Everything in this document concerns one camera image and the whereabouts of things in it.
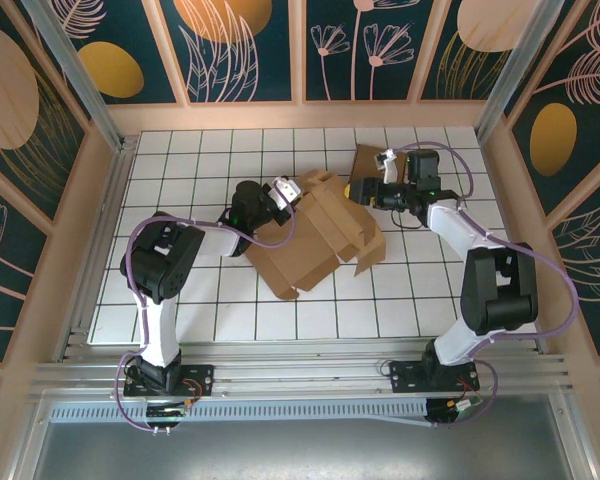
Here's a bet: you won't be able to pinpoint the aluminium side rail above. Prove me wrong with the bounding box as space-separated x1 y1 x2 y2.
53 139 137 362

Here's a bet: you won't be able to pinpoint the wall panel yellow oval feather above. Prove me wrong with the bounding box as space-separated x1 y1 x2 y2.
499 0 600 216

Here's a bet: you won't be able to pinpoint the grey slotted cable duct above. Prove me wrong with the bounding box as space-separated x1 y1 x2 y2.
47 397 431 427

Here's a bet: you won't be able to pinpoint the wall panel yellow oval leaf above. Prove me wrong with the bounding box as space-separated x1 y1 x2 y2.
42 0 181 106

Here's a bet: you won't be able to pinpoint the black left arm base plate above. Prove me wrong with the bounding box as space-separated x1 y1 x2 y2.
123 363 216 400

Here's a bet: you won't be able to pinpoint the wall panel orange circle leaves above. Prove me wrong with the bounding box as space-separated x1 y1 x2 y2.
157 0 296 106

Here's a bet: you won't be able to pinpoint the wall panel peach circle grass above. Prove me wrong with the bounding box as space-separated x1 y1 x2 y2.
417 0 529 104

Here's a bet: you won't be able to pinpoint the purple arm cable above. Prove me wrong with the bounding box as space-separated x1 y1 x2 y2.
114 197 299 434
384 142 580 429

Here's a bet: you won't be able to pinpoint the aluminium corner post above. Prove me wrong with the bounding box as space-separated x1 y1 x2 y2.
473 0 567 144
19 0 127 152

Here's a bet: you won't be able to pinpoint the wall panel pink feather leaves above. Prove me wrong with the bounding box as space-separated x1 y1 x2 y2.
549 182 600 359

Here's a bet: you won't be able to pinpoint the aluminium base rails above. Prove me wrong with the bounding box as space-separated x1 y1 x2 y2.
29 337 576 401

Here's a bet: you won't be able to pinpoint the brown cardboard box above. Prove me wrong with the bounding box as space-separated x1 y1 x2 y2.
348 143 411 189
243 168 389 301

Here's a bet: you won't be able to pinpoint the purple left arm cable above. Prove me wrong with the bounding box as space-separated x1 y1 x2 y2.
114 197 299 434

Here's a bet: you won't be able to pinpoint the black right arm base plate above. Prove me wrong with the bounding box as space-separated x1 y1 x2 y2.
388 359 481 395

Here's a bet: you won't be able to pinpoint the wall panel single flower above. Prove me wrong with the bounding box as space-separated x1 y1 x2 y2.
0 164 51 366

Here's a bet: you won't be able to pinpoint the grey metal sheet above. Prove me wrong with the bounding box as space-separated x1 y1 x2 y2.
9 394 596 480

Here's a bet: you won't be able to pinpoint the wall panel pink flowers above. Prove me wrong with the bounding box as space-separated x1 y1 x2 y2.
302 0 431 104

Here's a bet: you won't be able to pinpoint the wall panel large peach circle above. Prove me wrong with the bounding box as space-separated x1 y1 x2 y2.
0 0 91 236

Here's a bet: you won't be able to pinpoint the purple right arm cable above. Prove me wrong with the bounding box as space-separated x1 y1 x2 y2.
384 142 580 429

